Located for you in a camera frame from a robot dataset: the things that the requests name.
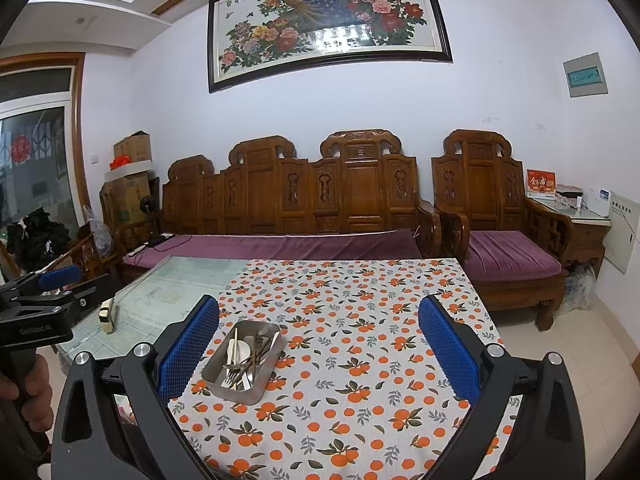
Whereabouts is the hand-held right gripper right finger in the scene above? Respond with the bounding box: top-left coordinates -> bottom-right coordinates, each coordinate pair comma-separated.
417,294 -> 588,480

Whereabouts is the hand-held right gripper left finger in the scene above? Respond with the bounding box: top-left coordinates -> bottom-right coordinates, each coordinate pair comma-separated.
50,294 -> 222,480

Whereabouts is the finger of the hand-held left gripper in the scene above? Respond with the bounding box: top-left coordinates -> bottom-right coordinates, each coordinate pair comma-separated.
0,265 -> 83,306
10,282 -> 101,318

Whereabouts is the rectangular metal tray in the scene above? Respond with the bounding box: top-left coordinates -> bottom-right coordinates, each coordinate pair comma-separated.
201,317 -> 287,406

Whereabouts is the person's left hand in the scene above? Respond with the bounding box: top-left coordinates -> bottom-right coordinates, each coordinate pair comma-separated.
0,355 -> 52,431

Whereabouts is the plain wooden chair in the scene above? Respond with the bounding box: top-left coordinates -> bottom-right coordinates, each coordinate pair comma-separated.
50,232 -> 126,291

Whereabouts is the pile of black clothes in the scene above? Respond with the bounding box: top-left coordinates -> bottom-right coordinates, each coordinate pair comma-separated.
6,207 -> 71,271

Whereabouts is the clear plastic bag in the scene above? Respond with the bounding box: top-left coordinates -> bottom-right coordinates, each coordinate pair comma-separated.
81,204 -> 112,258
562,264 -> 598,317

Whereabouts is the large cardboard box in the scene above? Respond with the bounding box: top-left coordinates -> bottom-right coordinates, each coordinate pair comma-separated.
102,169 -> 151,231

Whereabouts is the purple armchair cushion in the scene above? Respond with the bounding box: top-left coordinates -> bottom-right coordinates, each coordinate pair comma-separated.
462,230 -> 568,281

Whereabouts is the orange fruit print tablecloth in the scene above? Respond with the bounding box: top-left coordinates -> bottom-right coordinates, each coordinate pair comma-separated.
167,258 -> 523,480

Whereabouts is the wood framed glass door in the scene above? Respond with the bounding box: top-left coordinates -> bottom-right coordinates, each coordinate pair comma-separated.
0,52 -> 87,281

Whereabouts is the long purple sofa cushion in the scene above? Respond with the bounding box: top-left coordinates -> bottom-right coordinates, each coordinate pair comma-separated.
122,229 -> 423,268

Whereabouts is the small cardboard box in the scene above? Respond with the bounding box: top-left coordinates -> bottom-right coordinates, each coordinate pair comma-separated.
113,131 -> 152,163

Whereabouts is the carved wooden armchair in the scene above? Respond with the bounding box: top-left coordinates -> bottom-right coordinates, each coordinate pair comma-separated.
431,129 -> 576,331

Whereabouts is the wooden side table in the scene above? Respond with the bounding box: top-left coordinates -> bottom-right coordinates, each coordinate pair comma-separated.
527,195 -> 613,281

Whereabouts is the carved wooden sofa bench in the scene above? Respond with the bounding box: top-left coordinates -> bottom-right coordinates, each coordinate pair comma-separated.
117,129 -> 443,261

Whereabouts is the red gift box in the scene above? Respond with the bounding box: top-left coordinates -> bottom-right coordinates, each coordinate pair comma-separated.
525,168 -> 557,197

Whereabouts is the white box device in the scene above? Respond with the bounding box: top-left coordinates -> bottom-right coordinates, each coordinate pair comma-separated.
585,187 -> 613,218

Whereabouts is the framed peacock flower painting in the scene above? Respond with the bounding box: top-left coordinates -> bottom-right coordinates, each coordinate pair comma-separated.
207,0 -> 453,95

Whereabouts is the white wall cabinet door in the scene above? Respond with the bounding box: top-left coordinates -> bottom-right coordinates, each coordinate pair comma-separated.
602,191 -> 640,275

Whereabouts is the grey wall electrical box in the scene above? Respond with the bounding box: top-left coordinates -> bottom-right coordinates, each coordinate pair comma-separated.
562,51 -> 609,98

